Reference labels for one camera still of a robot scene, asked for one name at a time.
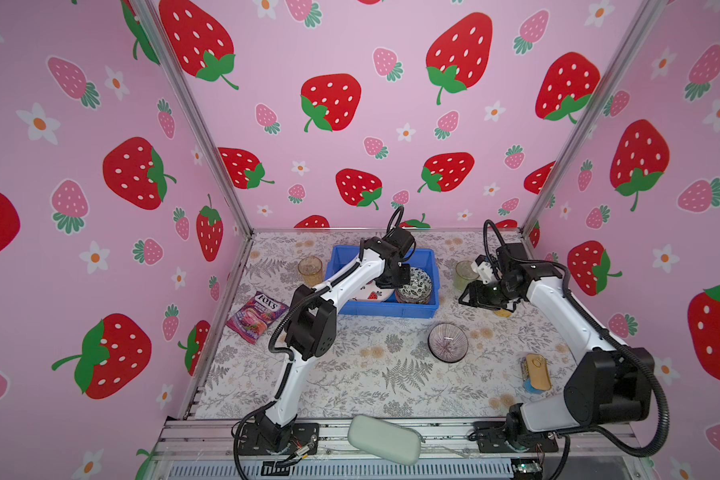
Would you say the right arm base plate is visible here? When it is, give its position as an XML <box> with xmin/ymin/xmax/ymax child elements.
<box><xmin>467</xmin><ymin>421</ymin><xmax>559</xmax><ymax>453</ymax></box>

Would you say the yellow blue sponge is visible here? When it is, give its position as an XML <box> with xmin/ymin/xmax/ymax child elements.
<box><xmin>520</xmin><ymin>353</ymin><xmax>552</xmax><ymax>394</ymax></box>

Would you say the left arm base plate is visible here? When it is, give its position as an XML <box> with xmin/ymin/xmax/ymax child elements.
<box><xmin>237</xmin><ymin>418</ymin><xmax>320</xmax><ymax>456</ymax></box>

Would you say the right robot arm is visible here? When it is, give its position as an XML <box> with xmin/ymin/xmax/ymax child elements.
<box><xmin>458</xmin><ymin>220</ymin><xmax>670</xmax><ymax>457</ymax></box>

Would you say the grey-green pouch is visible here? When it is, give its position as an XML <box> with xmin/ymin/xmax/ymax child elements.
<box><xmin>347</xmin><ymin>415</ymin><xmax>422</xmax><ymax>466</ymax></box>

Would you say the purple snack packet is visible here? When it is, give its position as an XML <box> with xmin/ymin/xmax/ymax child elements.
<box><xmin>225</xmin><ymin>291</ymin><xmax>288</xmax><ymax>344</ymax></box>

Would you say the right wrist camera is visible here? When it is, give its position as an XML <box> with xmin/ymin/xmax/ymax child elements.
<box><xmin>471</xmin><ymin>255</ymin><xmax>498</xmax><ymax>284</ymax></box>

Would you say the green glass cup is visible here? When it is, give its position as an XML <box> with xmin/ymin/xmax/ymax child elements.
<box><xmin>453</xmin><ymin>261</ymin><xmax>479</xmax><ymax>293</ymax></box>

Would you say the blue plastic bin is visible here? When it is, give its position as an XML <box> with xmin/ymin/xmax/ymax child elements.
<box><xmin>325</xmin><ymin>245</ymin><xmax>440</xmax><ymax>319</ymax></box>

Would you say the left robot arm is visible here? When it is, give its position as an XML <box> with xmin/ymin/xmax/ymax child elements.
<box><xmin>232</xmin><ymin>207</ymin><xmax>416</xmax><ymax>479</ymax></box>

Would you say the black white leaf bowl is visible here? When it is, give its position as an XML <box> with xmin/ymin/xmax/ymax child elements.
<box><xmin>395</xmin><ymin>267</ymin><xmax>433</xmax><ymax>304</ymax></box>

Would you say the amber glass cup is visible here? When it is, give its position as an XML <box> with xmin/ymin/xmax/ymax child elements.
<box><xmin>297</xmin><ymin>256</ymin><xmax>324</xmax><ymax>287</ymax></box>

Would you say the purple striped bowl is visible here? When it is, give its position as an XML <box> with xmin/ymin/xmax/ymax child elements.
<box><xmin>427</xmin><ymin>322</ymin><xmax>469</xmax><ymax>364</ymax></box>

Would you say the aluminium front rail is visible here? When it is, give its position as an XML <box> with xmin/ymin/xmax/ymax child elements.
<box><xmin>152</xmin><ymin>416</ymin><xmax>646</xmax><ymax>463</ymax></box>

